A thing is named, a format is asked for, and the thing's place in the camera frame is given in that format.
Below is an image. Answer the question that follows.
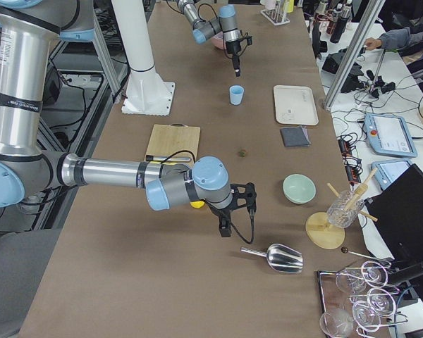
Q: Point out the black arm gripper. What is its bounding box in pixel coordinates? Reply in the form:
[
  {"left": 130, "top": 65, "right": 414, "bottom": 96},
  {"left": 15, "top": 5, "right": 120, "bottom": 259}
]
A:
[{"left": 207, "top": 195, "right": 247, "bottom": 237}]

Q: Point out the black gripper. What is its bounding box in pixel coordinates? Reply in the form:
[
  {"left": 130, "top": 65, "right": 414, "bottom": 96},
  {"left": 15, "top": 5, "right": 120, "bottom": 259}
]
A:
[{"left": 226, "top": 39, "right": 242, "bottom": 77}]

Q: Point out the light blue plastic cup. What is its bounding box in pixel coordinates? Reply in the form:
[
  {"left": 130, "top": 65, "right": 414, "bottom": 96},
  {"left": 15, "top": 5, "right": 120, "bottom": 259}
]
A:
[{"left": 229, "top": 84, "right": 245, "bottom": 106}]

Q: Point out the steel ice scoop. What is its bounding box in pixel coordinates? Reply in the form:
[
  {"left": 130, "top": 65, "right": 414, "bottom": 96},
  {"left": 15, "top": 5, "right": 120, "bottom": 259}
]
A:
[{"left": 240, "top": 244, "right": 303, "bottom": 273}]

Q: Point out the pink bowl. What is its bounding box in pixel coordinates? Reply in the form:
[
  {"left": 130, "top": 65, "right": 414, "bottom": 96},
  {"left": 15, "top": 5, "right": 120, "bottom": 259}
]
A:
[{"left": 210, "top": 32, "right": 226, "bottom": 50}]

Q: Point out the lower yellow lemon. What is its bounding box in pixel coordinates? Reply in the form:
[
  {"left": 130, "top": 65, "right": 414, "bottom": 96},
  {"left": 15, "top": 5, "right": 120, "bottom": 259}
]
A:
[{"left": 190, "top": 200, "right": 205, "bottom": 209}]

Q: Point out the cream rabbit tray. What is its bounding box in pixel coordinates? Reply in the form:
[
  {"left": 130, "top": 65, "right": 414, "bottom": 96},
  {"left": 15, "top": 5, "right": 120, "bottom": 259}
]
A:
[{"left": 274, "top": 84, "right": 319, "bottom": 126}]

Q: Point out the mint green bowl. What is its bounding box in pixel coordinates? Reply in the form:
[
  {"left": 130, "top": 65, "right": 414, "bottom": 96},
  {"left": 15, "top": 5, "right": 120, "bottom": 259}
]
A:
[{"left": 283, "top": 174, "right": 316, "bottom": 204}]

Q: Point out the grey folded cloth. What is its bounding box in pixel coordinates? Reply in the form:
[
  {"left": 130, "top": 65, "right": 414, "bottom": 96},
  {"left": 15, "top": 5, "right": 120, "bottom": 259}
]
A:
[{"left": 280, "top": 126, "right": 311, "bottom": 147}]

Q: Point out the wooden stand with round base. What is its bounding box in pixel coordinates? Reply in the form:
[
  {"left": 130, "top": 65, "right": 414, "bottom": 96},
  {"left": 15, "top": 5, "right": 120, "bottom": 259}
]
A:
[{"left": 305, "top": 168, "right": 378, "bottom": 249}]

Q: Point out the steel muddler black tip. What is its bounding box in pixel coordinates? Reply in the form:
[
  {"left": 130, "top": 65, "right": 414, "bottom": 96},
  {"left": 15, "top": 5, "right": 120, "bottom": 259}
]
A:
[{"left": 145, "top": 155, "right": 192, "bottom": 163}]

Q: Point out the wooden cutting board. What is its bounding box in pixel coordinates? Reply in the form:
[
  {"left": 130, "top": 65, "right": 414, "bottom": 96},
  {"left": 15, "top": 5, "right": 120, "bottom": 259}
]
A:
[{"left": 146, "top": 124, "right": 201, "bottom": 156}]

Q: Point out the glass mug on stand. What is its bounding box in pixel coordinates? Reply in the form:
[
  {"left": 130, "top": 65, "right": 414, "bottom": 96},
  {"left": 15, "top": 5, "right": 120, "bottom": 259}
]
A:
[{"left": 327, "top": 190, "right": 364, "bottom": 229}]

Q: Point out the tray of wine glasses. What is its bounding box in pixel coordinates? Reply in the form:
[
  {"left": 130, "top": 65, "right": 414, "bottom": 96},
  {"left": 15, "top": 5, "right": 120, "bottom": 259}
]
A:
[{"left": 317, "top": 259, "right": 408, "bottom": 337}]

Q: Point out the rear teach pendant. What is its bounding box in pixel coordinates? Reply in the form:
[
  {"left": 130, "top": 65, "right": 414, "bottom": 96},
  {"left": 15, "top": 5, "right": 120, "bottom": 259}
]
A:
[{"left": 370, "top": 158, "right": 412, "bottom": 190}]

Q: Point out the teach pendant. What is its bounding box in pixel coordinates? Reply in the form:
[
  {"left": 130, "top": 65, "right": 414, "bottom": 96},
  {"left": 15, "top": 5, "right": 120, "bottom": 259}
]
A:
[
  {"left": 370, "top": 158, "right": 412, "bottom": 190},
  {"left": 364, "top": 113, "right": 418, "bottom": 158}
]

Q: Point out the front teach pendant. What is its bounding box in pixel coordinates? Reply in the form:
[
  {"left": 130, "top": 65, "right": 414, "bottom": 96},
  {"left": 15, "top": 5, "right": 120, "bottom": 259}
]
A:
[{"left": 364, "top": 113, "right": 418, "bottom": 158}]

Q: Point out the black monitor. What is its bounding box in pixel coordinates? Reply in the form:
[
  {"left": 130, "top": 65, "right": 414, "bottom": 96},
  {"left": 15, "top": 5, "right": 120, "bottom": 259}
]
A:
[{"left": 365, "top": 164, "right": 423, "bottom": 262}]

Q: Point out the arm gripper cable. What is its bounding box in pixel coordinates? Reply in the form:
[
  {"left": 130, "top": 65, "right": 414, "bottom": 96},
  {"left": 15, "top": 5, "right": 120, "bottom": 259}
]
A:
[{"left": 228, "top": 182, "right": 257, "bottom": 245}]

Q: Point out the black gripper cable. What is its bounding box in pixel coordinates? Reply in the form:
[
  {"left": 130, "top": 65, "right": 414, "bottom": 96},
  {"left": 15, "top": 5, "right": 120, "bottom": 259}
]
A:
[{"left": 223, "top": 33, "right": 254, "bottom": 59}]

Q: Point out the white wire cup rack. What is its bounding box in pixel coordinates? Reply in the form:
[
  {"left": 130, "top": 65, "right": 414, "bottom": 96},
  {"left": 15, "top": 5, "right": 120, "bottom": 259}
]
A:
[{"left": 260, "top": 0, "right": 290, "bottom": 26}]

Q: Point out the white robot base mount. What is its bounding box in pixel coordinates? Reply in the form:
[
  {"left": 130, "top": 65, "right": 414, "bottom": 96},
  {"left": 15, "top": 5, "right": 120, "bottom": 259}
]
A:
[{"left": 113, "top": 1, "right": 175, "bottom": 116}]

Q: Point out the aluminium frame post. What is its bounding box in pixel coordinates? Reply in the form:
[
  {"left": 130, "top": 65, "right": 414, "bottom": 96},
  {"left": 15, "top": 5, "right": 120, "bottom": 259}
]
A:
[{"left": 323, "top": 0, "right": 385, "bottom": 112}]

